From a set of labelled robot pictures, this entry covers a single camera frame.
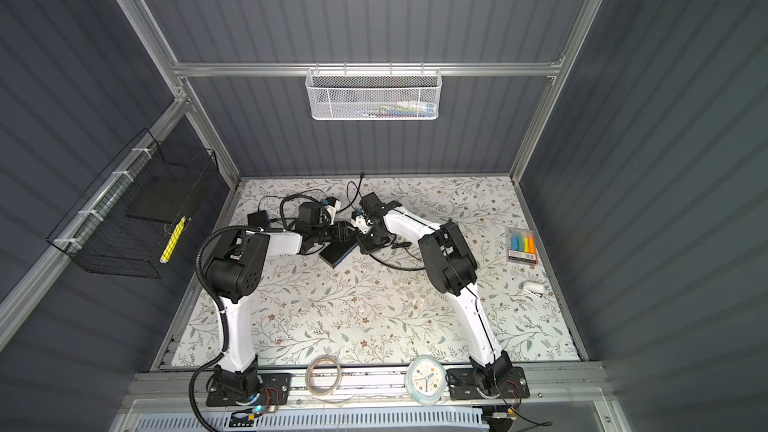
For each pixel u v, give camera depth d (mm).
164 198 754
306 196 970
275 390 722
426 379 722
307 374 744
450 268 600
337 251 963
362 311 867
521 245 991
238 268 559
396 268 944
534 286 896
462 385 731
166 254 669
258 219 1057
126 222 721
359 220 939
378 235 866
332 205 960
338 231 915
